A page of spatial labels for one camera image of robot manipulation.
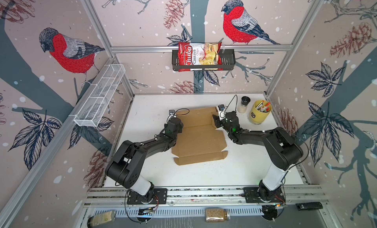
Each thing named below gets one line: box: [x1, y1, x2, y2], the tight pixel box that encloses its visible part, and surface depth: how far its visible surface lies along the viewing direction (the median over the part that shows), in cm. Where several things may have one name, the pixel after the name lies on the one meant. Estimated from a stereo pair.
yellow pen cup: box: [249, 99, 273, 125], surface depth 99 cm
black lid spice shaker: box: [237, 95, 251, 114], surface depth 104 cm
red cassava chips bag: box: [177, 41, 223, 72], surface depth 90 cm
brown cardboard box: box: [171, 106, 228, 166], surface depth 92 cm
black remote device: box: [295, 201, 324, 211], surface depth 70 cm
